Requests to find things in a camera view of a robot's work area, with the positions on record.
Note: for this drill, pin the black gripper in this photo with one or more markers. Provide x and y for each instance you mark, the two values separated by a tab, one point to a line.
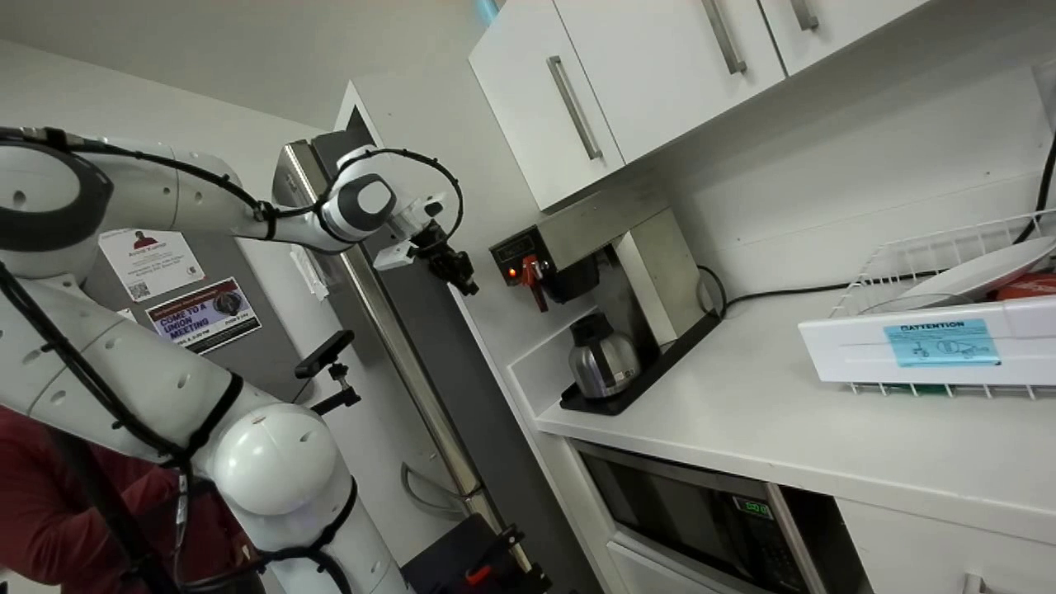
434	248

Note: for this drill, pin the red sleeved person's forearm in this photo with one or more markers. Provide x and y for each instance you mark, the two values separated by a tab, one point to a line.
45	515

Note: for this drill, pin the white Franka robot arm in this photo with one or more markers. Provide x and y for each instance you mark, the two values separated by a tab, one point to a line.
121	365

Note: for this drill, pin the steel coffee carafe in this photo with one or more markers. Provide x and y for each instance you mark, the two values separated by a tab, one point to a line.
601	359

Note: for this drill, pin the steel and black coffee maker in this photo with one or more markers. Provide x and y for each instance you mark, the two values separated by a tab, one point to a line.
647	276

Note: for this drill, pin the grey refrigerator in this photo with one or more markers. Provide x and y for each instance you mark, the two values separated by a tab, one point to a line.
374	365

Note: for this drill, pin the black clamp lever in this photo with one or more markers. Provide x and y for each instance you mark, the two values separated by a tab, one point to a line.
325	367

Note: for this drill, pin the red and black sticker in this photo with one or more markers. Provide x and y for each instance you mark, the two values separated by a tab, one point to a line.
204	314

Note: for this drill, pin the black box with red button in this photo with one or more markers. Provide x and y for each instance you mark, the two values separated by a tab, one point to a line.
462	561

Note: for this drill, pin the white paper sticker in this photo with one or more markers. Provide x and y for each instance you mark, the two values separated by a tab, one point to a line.
149	260

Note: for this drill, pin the built-in oven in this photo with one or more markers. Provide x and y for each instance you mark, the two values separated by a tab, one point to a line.
705	515

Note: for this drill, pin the black tripod pole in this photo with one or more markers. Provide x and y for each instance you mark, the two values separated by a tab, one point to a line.
103	506

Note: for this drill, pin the white tray with blue label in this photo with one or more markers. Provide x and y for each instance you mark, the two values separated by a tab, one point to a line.
936	350

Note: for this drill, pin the white plate in dish rack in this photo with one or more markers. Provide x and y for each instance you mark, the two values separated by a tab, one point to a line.
969	279

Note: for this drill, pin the white lower cabinet drawer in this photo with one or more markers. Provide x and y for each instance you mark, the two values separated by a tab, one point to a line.
945	550

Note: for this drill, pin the red item in dish rack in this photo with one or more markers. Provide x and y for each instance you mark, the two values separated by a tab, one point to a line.
1023	285

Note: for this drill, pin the red coffee maker switch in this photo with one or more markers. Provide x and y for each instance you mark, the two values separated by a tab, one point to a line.
529	281

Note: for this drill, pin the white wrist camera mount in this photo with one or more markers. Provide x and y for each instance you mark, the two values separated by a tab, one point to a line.
393	254

